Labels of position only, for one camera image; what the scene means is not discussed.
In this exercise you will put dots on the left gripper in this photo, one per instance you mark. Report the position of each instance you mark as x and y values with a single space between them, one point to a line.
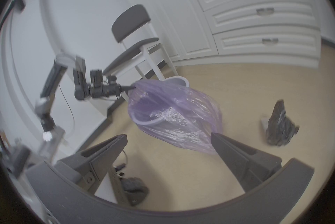
104 91

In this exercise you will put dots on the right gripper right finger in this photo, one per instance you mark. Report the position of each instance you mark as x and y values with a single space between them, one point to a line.
235 160

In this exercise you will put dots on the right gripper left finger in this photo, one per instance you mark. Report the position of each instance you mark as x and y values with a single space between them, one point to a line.
102 157

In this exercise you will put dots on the purple plastic bag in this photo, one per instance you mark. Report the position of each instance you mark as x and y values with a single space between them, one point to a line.
178 118

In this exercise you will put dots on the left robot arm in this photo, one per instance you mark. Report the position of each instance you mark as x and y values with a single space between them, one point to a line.
51 81

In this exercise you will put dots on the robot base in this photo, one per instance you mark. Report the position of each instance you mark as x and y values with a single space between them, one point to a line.
133 189

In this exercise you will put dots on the grey trash bin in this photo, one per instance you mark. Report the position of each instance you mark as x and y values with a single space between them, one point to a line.
181 81

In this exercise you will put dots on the white chair dark grey seat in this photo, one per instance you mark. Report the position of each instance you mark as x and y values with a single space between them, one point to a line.
130 21

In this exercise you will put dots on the white wardrobe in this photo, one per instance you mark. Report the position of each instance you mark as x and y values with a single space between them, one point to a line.
235 8

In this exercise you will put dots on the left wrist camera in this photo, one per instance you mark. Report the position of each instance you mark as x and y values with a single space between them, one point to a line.
96 77

